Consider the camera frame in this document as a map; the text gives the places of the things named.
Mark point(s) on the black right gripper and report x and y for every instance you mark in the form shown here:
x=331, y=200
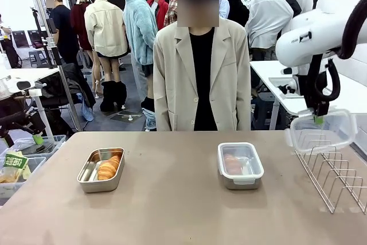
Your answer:
x=318, y=98

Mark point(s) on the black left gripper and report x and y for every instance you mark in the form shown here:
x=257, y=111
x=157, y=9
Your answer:
x=23, y=116

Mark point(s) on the steel rectangular container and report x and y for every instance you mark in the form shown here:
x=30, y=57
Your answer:
x=241, y=186
x=97, y=187

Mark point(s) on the golden croissant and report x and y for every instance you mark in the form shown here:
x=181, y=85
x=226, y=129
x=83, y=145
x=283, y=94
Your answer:
x=231, y=164
x=107, y=169

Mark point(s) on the person's right forearm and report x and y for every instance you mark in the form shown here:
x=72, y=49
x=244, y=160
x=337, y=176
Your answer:
x=162, y=107

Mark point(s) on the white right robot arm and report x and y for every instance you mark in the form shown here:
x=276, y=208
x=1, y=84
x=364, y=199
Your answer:
x=301, y=41

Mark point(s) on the person's left forearm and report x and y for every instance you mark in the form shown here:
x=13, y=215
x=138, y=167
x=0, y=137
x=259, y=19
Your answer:
x=243, y=107

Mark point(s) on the green snack bag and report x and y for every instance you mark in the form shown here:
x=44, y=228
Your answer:
x=15, y=161

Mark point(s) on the clear plastic storage bin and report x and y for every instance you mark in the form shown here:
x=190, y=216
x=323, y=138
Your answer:
x=11, y=190
x=54, y=144

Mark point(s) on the white work table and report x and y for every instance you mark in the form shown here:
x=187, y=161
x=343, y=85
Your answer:
x=269, y=75

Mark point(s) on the white background table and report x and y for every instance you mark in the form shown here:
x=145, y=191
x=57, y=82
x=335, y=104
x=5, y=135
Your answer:
x=31, y=74

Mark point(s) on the grey metal pole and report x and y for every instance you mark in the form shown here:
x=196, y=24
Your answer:
x=64, y=84

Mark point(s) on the dark jacket on chair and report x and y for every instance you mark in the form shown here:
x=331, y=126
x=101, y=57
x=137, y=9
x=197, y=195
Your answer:
x=74, y=84

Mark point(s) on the grey metal stool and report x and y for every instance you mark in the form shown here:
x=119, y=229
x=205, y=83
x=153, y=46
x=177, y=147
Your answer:
x=38, y=57

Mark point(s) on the background person in dark clothes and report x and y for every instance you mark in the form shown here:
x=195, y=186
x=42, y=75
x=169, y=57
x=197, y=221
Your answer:
x=10, y=52

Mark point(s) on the black furry boot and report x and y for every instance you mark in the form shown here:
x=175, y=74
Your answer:
x=108, y=95
x=121, y=93

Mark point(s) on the mannequin in white shirt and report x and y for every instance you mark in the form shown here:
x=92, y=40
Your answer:
x=266, y=18

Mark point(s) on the black tripod with device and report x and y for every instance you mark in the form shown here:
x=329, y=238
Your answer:
x=51, y=25

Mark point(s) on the person in black t-shirt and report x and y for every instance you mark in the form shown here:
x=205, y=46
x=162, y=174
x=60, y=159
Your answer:
x=64, y=27

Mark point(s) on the person in beige blazer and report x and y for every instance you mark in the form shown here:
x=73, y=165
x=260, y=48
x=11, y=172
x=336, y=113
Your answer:
x=203, y=70

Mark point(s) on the blue jeans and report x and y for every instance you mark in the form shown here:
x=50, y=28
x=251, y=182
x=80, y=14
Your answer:
x=149, y=120

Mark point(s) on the mannequin in dark red top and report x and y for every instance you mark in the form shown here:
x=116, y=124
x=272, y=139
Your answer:
x=82, y=27

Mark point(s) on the mannequin in cream jacket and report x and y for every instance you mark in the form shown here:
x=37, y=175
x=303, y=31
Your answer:
x=106, y=27

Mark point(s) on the mannequin in blue fleece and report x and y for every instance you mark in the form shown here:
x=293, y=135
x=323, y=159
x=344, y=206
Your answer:
x=140, y=32

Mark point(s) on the mannequin in red jacket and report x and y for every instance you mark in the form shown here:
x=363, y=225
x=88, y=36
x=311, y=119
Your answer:
x=162, y=12

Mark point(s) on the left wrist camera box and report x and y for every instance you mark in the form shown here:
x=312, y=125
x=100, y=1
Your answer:
x=24, y=85

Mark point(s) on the mannequin base plate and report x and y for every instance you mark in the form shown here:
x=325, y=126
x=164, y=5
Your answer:
x=126, y=117

